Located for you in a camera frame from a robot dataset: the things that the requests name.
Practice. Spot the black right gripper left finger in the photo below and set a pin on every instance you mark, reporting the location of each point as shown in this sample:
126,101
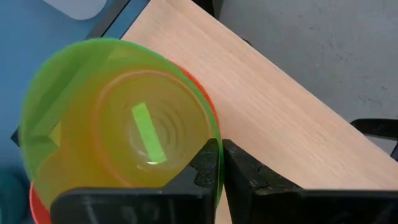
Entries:
140,205

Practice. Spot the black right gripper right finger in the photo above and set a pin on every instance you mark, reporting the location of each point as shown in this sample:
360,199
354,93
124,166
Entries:
280,205

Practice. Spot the small green translucent bowl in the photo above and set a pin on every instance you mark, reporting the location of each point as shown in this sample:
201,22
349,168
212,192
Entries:
102,124

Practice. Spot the small orange translucent bowl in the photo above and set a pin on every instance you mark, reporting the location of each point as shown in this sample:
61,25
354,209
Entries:
38,208

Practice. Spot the large teal green bowl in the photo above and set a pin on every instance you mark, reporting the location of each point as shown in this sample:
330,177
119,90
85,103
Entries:
12,199

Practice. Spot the large grey-blue bowl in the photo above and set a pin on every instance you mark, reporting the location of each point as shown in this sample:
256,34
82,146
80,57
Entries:
77,7

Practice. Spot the wooden shelf with black frame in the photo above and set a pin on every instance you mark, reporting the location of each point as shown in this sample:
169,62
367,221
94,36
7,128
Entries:
264,109

